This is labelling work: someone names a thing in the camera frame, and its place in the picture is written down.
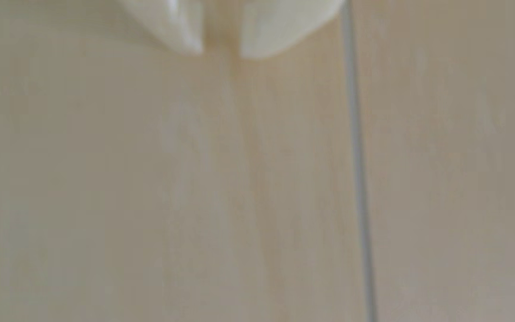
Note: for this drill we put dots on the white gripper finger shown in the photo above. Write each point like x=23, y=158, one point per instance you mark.
x=172, y=20
x=275, y=22

